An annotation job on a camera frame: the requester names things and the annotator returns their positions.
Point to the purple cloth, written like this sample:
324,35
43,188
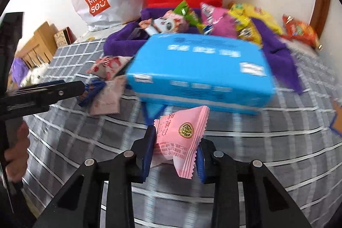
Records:
274,50
18,69

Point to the wooden door frame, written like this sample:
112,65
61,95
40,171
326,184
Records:
322,3

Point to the small yellow snack packet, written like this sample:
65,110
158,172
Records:
239,15

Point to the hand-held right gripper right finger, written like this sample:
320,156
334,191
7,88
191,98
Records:
200,164

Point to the small red white packet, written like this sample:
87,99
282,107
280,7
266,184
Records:
147,25

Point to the grey checkered blanket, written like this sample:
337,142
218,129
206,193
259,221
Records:
80,142

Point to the green snack packet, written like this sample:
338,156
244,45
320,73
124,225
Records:
183,10

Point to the blue snack packet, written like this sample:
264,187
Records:
90,90

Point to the brown cardboard box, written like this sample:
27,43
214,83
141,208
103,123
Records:
37,43

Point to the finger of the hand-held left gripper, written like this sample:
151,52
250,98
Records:
66,89

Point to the small brown patterned box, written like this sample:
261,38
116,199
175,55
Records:
62,37

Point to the pale pink snack packet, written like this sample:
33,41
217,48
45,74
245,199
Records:
108,101

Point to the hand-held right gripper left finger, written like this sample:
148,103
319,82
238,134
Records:
148,153

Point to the light pink snack packet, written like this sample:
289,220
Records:
181,137

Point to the blue cardboard box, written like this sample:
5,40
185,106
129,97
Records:
200,70

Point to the yellow chips bag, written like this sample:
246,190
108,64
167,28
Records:
267,19

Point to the orange chips bag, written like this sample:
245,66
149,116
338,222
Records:
302,30

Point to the pink and white snack packet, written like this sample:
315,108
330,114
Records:
168,23

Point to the person's left hand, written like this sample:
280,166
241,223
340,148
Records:
17,156

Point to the magenta snack packet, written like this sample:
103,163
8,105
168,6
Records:
219,25

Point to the yellow triangular snack packet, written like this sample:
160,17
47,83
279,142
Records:
249,33

